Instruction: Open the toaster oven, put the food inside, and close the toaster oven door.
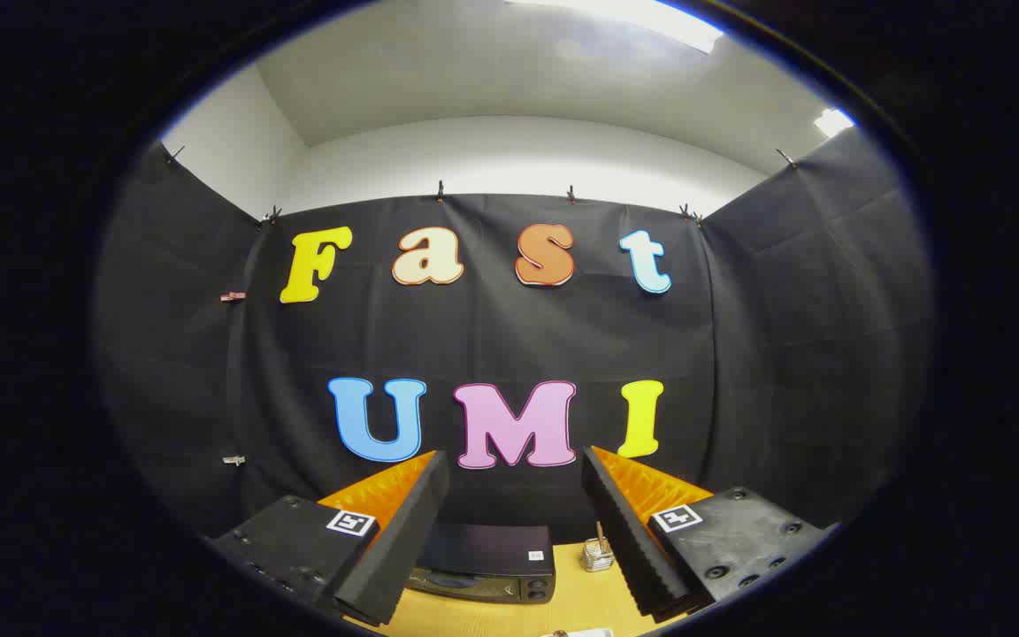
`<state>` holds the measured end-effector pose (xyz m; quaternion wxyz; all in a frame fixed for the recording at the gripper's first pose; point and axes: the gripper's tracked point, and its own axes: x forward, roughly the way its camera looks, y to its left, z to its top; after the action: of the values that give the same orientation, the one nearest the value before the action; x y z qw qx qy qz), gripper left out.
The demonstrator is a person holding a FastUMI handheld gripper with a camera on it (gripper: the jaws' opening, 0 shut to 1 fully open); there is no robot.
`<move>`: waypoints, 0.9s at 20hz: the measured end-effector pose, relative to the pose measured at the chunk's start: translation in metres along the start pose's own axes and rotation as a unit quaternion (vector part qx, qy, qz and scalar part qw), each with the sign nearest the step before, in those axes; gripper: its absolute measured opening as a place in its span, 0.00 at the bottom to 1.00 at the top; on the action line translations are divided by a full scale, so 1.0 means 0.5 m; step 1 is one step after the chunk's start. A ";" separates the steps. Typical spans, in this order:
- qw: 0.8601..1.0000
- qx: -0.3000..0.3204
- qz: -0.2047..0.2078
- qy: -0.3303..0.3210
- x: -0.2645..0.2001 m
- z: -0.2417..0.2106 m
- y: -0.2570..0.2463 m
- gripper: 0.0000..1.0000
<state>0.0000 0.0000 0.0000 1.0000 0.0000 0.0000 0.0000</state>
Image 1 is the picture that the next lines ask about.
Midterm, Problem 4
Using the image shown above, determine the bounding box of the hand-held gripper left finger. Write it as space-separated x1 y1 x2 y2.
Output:
207 449 451 628

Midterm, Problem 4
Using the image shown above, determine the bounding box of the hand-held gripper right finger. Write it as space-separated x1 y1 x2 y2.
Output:
581 445 833 625

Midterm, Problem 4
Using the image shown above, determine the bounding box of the black toaster oven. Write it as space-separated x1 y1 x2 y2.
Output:
408 522 556 605

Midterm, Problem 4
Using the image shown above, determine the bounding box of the black backdrop cloth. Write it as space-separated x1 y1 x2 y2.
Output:
94 128 935 551

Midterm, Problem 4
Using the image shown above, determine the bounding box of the row of black cloth clamps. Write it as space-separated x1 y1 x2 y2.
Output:
165 146 799 227

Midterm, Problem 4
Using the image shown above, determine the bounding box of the ceiling light panel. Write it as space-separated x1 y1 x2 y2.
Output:
814 107 856 139

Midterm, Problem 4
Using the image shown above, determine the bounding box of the small wire mesh holder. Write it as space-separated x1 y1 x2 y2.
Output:
580 522 617 572

